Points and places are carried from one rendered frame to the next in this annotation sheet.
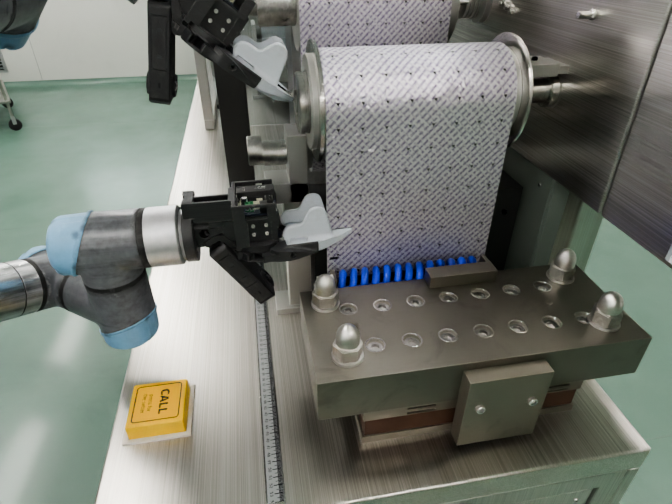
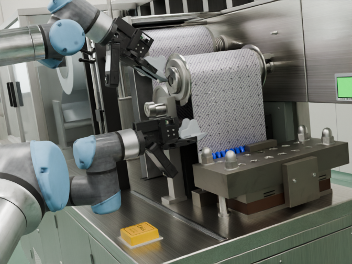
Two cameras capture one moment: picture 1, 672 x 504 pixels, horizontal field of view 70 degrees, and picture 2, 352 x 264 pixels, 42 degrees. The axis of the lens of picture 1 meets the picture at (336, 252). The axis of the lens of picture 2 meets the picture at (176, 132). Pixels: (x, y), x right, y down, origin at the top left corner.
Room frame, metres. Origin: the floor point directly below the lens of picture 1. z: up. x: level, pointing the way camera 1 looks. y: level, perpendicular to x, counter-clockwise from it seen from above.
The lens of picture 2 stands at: (-0.61, 0.41, 1.31)
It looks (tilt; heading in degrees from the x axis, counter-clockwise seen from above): 9 degrees down; 343
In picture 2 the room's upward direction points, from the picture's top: 7 degrees counter-clockwise
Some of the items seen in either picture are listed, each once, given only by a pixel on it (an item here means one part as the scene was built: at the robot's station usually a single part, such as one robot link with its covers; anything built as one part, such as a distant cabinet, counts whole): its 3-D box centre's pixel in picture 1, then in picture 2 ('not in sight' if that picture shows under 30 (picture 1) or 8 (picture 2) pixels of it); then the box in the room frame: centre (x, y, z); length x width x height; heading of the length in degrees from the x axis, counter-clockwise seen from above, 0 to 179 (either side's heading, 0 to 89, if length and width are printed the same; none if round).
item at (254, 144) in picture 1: (254, 150); (150, 109); (0.63, 0.11, 1.18); 0.04 x 0.02 x 0.04; 10
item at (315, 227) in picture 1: (318, 226); (194, 130); (0.53, 0.02, 1.11); 0.09 x 0.03 x 0.06; 99
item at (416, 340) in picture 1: (462, 331); (272, 163); (0.46, -0.16, 1.00); 0.40 x 0.16 x 0.06; 100
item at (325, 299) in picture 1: (325, 289); (206, 155); (0.48, 0.01, 1.05); 0.04 x 0.04 x 0.04
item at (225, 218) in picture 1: (233, 224); (155, 135); (0.53, 0.13, 1.12); 0.12 x 0.08 x 0.09; 100
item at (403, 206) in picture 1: (412, 213); (231, 122); (0.57, -0.10, 1.11); 0.23 x 0.01 x 0.18; 100
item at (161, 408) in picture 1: (159, 407); (139, 233); (0.41, 0.23, 0.91); 0.07 x 0.07 x 0.02; 10
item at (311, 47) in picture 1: (314, 102); (177, 79); (0.61, 0.03, 1.25); 0.15 x 0.01 x 0.15; 10
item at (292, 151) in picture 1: (287, 227); (167, 150); (0.63, 0.07, 1.05); 0.06 x 0.05 x 0.31; 100
